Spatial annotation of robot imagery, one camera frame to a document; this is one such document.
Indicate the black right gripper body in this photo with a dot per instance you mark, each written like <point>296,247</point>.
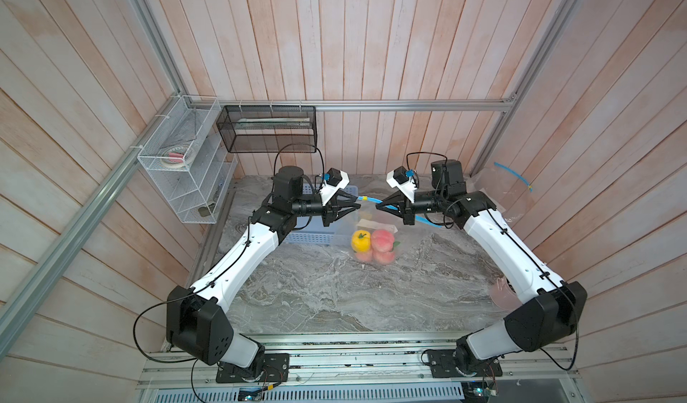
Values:
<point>424,204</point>

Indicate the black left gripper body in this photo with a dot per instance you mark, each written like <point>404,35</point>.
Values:
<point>328,211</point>

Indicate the yellow mango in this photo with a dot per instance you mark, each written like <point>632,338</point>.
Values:
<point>361,241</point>

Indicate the clear zip-top bag with label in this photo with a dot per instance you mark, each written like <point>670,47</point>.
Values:
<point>408,239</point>

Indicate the pink peach with leaf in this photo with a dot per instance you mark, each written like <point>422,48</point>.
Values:
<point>384,258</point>

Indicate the clear zip-top bag blue zipper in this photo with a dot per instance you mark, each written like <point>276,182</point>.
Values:
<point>509,190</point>

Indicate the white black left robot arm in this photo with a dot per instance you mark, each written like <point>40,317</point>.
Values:
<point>196,317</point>

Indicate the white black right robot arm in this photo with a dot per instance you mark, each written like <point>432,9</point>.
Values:
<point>550,308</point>

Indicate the pink pencil holder tin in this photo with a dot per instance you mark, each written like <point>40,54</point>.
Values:
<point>504,296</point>

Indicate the tape roll on shelf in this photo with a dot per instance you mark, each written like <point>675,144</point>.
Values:
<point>177,157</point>

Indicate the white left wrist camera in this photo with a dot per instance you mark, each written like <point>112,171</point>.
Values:
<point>333,181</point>

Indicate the black mesh wall basket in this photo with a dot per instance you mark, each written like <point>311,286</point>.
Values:
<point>268,129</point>

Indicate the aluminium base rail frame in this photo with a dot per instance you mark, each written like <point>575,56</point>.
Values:
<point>363,367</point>

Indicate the white wire mesh shelf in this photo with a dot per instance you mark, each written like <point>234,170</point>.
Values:
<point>197,193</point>

